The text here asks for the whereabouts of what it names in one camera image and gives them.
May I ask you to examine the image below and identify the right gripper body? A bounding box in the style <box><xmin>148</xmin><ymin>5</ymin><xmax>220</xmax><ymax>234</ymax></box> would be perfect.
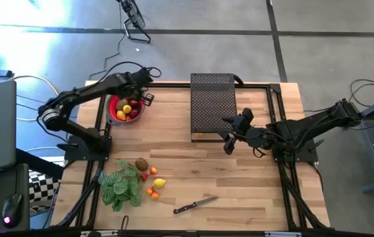
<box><xmin>223</xmin><ymin>107</ymin><xmax>257</xmax><ymax>155</ymax></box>

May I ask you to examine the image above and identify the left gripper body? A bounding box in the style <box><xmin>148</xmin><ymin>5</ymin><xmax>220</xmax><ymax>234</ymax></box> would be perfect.
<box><xmin>120</xmin><ymin>68</ymin><xmax>155</xmax><ymax>107</ymax></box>

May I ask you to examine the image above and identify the black perforated metal shelf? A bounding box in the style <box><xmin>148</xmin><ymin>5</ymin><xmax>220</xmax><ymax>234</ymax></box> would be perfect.
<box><xmin>189</xmin><ymin>72</ymin><xmax>239</xmax><ymax>143</ymax></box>

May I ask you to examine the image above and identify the red collapsible bowl grey rim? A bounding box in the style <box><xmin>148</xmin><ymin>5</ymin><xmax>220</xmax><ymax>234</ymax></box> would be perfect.
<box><xmin>105</xmin><ymin>94</ymin><xmax>146</xmax><ymax>126</ymax></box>

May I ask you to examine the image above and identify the black floor fan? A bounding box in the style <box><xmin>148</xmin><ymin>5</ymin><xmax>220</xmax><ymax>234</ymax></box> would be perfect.
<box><xmin>117</xmin><ymin>0</ymin><xmax>152</xmax><ymax>44</ymax></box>

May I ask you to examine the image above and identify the green striped artificial plant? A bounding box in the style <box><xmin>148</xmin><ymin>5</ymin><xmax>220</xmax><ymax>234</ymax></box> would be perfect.
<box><xmin>97</xmin><ymin>159</ymin><xmax>144</xmax><ymax>212</ymax></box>

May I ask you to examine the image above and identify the white label strip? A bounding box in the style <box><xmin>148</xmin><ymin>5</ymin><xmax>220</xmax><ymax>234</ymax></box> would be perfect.
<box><xmin>80</xmin><ymin>230</ymin><xmax>119</xmax><ymax>237</ymax></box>
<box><xmin>264</xmin><ymin>231</ymin><xmax>302</xmax><ymax>237</ymax></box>

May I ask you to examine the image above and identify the black white checkerboard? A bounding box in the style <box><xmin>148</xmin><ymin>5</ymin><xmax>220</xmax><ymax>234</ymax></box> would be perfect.
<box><xmin>28</xmin><ymin>169</ymin><xmax>62</xmax><ymax>209</ymax></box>

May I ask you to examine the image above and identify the black computer mouse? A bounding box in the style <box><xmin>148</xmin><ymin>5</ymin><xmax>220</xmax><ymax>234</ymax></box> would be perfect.
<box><xmin>1</xmin><ymin>193</ymin><xmax>23</xmax><ymax>228</ymax></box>

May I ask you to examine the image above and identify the black handled kitchen knife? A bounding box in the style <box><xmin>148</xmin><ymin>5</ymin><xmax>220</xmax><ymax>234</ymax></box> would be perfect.
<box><xmin>173</xmin><ymin>196</ymin><xmax>220</xmax><ymax>215</ymax></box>

